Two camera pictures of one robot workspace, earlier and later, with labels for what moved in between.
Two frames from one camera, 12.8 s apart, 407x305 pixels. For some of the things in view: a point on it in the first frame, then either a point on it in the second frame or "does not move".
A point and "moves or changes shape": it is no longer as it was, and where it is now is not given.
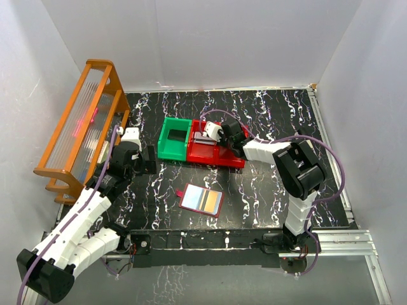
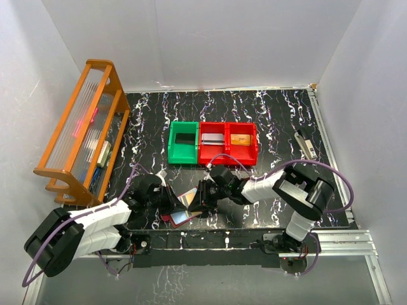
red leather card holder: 201,199 moves or changes shape
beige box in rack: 103,152 does not move
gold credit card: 212,202 moves or changes shape
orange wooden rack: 101,107 does not move
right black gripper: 219,140 → 205,195
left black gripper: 150,159 → 167,199
